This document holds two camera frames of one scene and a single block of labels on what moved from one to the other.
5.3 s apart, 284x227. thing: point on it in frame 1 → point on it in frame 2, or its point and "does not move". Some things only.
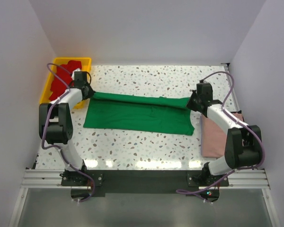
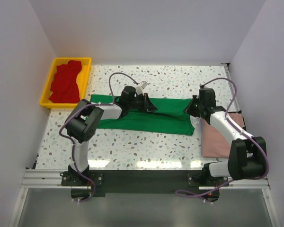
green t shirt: (146, 113) does not move
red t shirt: (63, 80) does not move
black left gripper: (91, 92) → (147, 105)
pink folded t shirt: (213, 138) does not move
